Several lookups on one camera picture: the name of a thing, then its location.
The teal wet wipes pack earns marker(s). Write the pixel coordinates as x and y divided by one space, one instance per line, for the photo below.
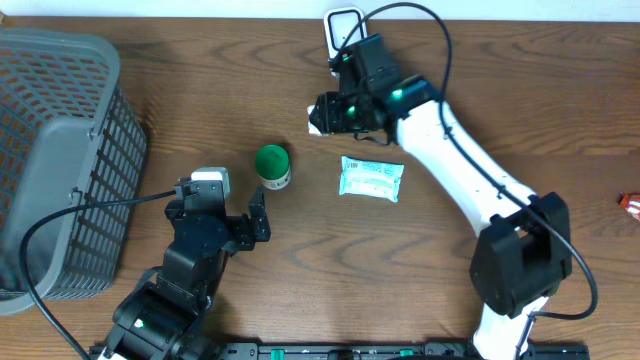
369 178

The grey plastic mesh basket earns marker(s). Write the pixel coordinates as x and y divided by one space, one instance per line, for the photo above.
72 151

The green lid white jar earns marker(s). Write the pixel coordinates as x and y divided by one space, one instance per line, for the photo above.
272 164

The orange tissue pack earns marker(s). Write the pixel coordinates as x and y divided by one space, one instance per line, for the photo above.
313 129

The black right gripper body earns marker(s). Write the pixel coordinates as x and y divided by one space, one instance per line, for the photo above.
344 114

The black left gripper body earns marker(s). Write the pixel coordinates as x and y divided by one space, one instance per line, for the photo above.
239 237

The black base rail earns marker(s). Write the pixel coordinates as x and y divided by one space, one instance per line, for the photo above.
427 351

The white barcode scanner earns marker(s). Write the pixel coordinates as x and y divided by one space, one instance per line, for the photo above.
337 24

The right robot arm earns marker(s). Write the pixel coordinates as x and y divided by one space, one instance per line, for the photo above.
523 249

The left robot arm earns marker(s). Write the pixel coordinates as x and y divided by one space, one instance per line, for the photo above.
163 317

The red snack package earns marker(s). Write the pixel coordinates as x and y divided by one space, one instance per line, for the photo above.
630 202

